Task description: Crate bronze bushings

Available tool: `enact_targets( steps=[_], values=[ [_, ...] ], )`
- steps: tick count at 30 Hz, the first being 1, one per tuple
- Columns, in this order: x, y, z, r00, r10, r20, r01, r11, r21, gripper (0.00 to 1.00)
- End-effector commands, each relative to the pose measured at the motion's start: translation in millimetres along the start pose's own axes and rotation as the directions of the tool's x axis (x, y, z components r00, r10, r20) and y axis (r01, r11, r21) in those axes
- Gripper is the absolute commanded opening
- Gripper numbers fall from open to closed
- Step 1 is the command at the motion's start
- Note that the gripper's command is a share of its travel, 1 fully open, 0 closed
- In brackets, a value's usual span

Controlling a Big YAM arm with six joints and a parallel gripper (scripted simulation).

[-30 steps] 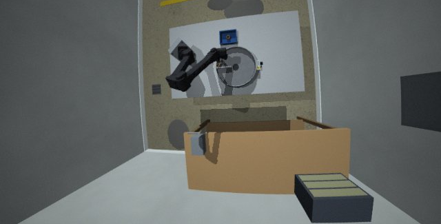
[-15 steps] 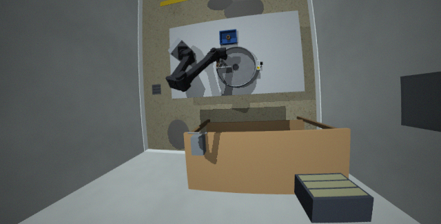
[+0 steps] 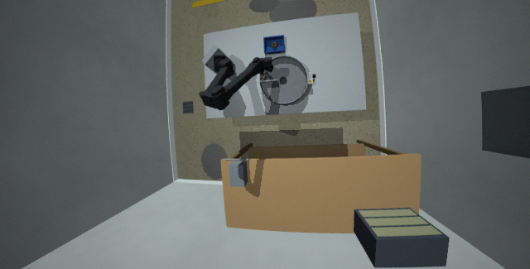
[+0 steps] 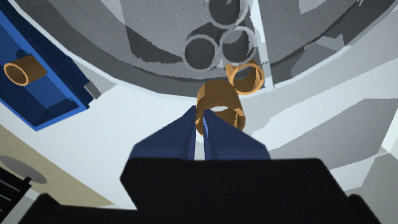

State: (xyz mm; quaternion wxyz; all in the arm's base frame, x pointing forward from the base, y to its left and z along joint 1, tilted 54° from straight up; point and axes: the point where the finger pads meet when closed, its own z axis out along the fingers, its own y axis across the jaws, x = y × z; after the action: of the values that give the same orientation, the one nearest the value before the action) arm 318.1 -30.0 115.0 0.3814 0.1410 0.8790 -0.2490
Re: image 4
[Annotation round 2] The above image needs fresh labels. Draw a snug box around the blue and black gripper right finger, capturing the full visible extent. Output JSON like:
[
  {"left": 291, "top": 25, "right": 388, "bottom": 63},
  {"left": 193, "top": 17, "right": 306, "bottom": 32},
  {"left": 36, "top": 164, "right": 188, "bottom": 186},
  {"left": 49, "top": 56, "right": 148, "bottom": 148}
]
[{"left": 203, "top": 109, "right": 271, "bottom": 160}]

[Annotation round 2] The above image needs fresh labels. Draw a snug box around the blue crate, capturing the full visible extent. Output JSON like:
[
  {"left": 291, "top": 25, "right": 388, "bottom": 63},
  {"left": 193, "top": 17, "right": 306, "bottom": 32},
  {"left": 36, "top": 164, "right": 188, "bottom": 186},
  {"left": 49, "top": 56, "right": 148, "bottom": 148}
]
[{"left": 0, "top": 0, "right": 102, "bottom": 132}]

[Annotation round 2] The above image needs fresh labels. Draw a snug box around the bronze bushing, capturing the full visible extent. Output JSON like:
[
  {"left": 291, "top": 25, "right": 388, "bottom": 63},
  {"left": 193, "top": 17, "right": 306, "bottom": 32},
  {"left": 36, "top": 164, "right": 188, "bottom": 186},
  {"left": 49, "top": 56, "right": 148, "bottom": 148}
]
[
  {"left": 225, "top": 59, "right": 265, "bottom": 95},
  {"left": 195, "top": 79, "right": 246, "bottom": 136},
  {"left": 4, "top": 56, "right": 47, "bottom": 86}
]

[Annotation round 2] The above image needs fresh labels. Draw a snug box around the grey metal ring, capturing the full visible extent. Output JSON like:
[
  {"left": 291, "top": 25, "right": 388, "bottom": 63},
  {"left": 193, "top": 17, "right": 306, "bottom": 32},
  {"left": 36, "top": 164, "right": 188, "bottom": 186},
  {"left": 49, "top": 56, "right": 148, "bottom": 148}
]
[
  {"left": 216, "top": 24, "right": 258, "bottom": 66},
  {"left": 204, "top": 0, "right": 249, "bottom": 29},
  {"left": 182, "top": 29, "right": 220, "bottom": 73}
]

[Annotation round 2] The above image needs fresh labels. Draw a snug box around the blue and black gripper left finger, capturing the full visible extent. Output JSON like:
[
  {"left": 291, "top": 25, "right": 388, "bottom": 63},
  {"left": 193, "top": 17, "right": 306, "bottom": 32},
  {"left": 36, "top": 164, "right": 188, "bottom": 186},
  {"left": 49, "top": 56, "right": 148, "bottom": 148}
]
[{"left": 127, "top": 105, "right": 196, "bottom": 160}]

